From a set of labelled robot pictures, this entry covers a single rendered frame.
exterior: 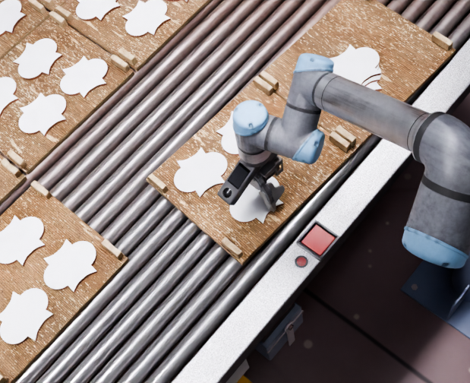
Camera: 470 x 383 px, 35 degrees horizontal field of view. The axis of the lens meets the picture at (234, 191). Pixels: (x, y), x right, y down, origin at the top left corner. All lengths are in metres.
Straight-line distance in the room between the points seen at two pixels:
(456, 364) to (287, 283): 1.06
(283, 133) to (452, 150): 0.41
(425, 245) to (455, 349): 1.43
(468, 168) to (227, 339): 0.75
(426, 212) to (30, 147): 1.16
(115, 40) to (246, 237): 0.74
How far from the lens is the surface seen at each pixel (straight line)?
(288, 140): 1.53
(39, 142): 2.08
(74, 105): 2.11
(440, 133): 1.29
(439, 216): 1.28
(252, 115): 1.54
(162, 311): 1.79
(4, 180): 2.05
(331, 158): 1.89
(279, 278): 1.78
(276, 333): 1.83
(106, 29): 2.24
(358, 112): 1.40
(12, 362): 1.85
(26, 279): 1.91
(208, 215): 1.85
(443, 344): 2.71
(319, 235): 1.81
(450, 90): 2.05
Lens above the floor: 2.58
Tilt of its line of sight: 62 degrees down
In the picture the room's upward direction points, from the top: 14 degrees counter-clockwise
